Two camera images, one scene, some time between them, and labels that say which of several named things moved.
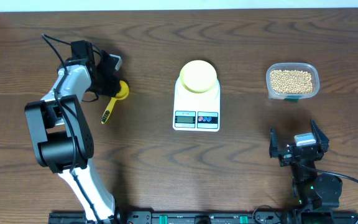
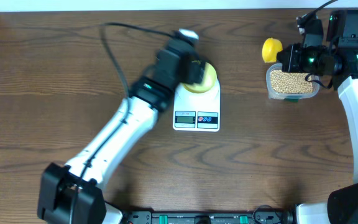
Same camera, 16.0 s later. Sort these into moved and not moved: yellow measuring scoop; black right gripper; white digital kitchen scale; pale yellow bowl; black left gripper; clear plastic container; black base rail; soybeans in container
Moved: yellow measuring scoop; black left gripper; black right gripper
Not moved: white digital kitchen scale; clear plastic container; pale yellow bowl; black base rail; soybeans in container
